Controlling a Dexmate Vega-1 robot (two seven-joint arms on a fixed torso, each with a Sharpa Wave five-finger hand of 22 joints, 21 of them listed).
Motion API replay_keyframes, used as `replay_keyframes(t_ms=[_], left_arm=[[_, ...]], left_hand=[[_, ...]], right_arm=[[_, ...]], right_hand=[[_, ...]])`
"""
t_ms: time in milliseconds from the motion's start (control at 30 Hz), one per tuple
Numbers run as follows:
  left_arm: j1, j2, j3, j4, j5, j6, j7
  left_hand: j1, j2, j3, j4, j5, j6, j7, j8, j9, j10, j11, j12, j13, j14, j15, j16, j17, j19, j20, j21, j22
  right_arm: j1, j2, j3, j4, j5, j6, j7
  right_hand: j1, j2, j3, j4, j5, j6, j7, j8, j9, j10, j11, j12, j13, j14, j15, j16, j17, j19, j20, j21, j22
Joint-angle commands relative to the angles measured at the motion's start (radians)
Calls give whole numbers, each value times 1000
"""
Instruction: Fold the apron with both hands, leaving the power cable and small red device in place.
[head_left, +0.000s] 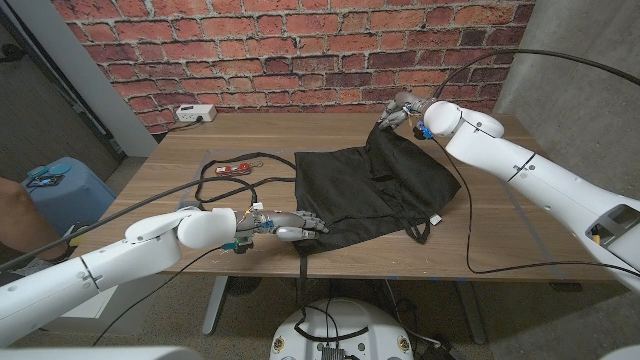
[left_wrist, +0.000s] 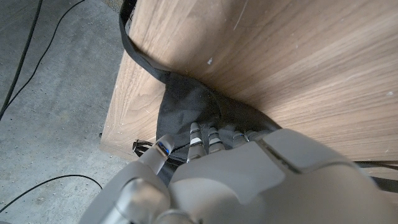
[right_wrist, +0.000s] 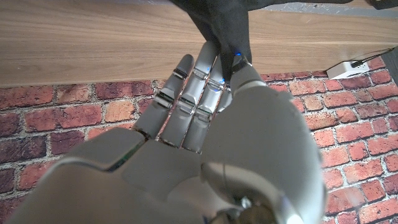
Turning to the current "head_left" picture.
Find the black round fan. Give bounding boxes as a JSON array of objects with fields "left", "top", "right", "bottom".
[{"left": 227, "top": 276, "right": 264, "bottom": 297}]

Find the grey black sneaker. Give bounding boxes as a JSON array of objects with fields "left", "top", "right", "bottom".
[{"left": 9, "top": 254, "right": 66, "bottom": 275}]

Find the black power strip cord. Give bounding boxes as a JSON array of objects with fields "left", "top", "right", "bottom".
[{"left": 167, "top": 117, "right": 204, "bottom": 132}]

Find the red brick print backdrop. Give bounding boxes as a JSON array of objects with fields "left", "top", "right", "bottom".
[{"left": 49, "top": 0, "right": 536, "bottom": 135}]

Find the small red pocket device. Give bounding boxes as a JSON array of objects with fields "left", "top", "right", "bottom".
[{"left": 214, "top": 160, "right": 265, "bottom": 179}]

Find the teal black object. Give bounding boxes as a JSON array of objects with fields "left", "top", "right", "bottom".
[{"left": 24, "top": 162, "right": 71, "bottom": 189}]

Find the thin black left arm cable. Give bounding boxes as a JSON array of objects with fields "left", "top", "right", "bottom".
[{"left": 92, "top": 244, "right": 226, "bottom": 347}]

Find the yellow round object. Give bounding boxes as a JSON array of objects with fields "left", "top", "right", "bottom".
[{"left": 68, "top": 225, "right": 92, "bottom": 246}]

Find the metal door rail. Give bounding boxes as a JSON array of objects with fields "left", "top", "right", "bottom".
[{"left": 0, "top": 9, "right": 126, "bottom": 161}]

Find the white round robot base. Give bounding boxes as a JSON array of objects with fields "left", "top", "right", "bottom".
[{"left": 269, "top": 298, "right": 415, "bottom": 360}]

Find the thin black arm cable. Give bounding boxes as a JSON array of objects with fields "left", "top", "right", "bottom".
[
  {"left": 432, "top": 138, "right": 640, "bottom": 279},
  {"left": 92, "top": 244, "right": 226, "bottom": 347}
]

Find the white power strip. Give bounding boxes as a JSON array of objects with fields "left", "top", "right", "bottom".
[{"left": 175, "top": 103, "right": 218, "bottom": 123}]

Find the black fabric tote bag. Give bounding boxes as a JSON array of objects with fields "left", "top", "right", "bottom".
[{"left": 292, "top": 122, "right": 462, "bottom": 296}]

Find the black plug box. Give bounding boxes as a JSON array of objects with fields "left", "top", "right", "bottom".
[{"left": 417, "top": 339, "right": 464, "bottom": 360}]

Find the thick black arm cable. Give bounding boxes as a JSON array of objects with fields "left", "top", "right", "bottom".
[
  {"left": 433, "top": 48, "right": 640, "bottom": 101},
  {"left": 0, "top": 177, "right": 259, "bottom": 271}
]

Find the grey metal table leg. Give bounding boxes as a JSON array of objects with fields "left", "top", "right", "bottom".
[
  {"left": 454, "top": 279, "right": 489, "bottom": 345},
  {"left": 201, "top": 275, "right": 231, "bottom": 336}
]

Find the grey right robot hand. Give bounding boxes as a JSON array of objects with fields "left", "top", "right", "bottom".
[{"left": 378, "top": 91, "right": 431, "bottom": 132}]

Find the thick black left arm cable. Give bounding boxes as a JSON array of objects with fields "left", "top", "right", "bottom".
[{"left": 0, "top": 177, "right": 259, "bottom": 271}]

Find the person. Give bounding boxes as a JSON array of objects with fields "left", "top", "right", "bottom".
[{"left": 0, "top": 177, "right": 56, "bottom": 254}]

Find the black base cable loop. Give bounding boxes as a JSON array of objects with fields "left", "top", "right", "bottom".
[{"left": 290, "top": 304, "right": 370, "bottom": 344}]

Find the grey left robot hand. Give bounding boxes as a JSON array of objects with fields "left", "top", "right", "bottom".
[{"left": 234, "top": 208, "right": 330, "bottom": 243}]

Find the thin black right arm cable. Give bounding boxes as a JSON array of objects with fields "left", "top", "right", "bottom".
[{"left": 432, "top": 138, "right": 640, "bottom": 279}]

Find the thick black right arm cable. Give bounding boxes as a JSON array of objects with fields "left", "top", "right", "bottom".
[{"left": 433, "top": 48, "right": 640, "bottom": 101}]

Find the black flat power cable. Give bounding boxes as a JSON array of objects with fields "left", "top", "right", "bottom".
[{"left": 194, "top": 151, "right": 299, "bottom": 204}]

